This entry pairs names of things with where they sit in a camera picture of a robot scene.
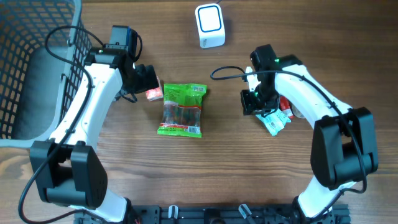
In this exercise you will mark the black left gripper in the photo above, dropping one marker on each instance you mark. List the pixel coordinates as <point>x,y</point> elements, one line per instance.
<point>148,78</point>

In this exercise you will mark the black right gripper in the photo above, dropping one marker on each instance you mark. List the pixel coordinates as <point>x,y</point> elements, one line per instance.
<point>249,102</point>

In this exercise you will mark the red snack stick packet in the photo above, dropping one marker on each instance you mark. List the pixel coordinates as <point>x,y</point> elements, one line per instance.
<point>284,106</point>

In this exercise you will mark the small red white box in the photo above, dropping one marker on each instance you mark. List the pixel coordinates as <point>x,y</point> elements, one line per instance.
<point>155,93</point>

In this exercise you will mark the teal packet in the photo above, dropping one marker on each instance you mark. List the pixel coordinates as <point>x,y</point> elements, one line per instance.
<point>275,121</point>

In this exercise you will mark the green lid jar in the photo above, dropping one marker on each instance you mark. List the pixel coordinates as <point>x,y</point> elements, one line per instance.
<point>296,112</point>

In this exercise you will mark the green candy bag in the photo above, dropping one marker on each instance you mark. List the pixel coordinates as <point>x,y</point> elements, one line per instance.
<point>182,110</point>

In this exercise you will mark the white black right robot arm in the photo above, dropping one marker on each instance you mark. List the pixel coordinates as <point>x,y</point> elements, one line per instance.
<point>344,148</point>

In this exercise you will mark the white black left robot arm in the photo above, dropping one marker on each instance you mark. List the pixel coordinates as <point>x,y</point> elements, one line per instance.
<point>67,170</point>

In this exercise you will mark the white barcode scanner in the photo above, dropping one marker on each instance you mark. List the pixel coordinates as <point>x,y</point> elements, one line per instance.
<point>210,25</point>

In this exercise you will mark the grey plastic mesh basket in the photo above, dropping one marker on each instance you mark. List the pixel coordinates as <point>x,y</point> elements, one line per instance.
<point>39,41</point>

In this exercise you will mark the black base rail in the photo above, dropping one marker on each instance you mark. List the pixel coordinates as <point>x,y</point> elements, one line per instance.
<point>266,214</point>

